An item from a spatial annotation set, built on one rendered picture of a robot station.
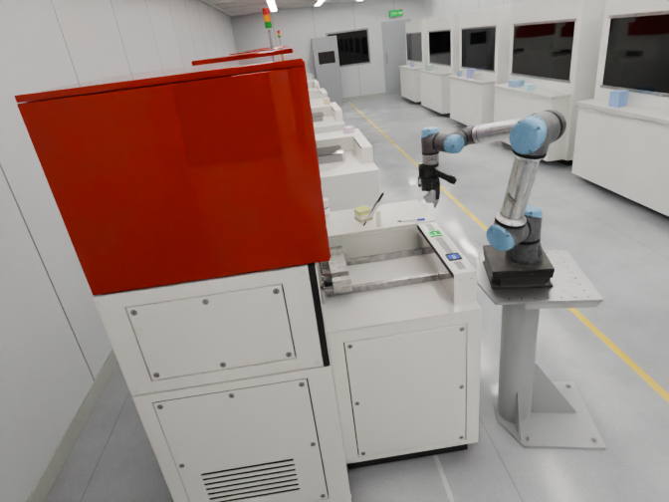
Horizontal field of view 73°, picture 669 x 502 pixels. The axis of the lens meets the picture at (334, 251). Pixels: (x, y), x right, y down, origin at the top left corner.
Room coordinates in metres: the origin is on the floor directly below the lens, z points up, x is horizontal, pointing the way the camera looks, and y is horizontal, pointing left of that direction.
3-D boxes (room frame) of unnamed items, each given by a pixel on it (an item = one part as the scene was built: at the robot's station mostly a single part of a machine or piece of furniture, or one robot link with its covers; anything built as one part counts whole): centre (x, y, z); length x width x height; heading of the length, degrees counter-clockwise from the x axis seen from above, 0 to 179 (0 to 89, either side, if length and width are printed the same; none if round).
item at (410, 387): (1.97, -0.23, 0.41); 0.97 x 0.64 x 0.82; 2
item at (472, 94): (8.73, -3.27, 1.00); 1.80 x 1.08 x 2.00; 2
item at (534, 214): (1.72, -0.80, 1.07); 0.13 x 0.12 x 0.14; 124
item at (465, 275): (1.83, -0.49, 0.89); 0.55 x 0.09 x 0.14; 2
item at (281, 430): (1.67, 0.43, 0.41); 0.82 x 0.71 x 0.82; 2
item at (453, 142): (1.89, -0.54, 1.40); 0.11 x 0.11 x 0.08; 34
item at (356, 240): (2.28, -0.21, 0.89); 0.62 x 0.35 x 0.14; 92
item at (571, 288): (1.72, -0.84, 0.75); 0.45 x 0.44 x 0.13; 79
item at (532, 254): (1.72, -0.81, 0.96); 0.15 x 0.15 x 0.10
